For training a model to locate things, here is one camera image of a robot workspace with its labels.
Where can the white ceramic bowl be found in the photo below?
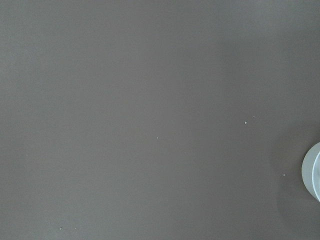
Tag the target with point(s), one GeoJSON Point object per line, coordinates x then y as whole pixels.
{"type": "Point", "coordinates": [310, 171]}

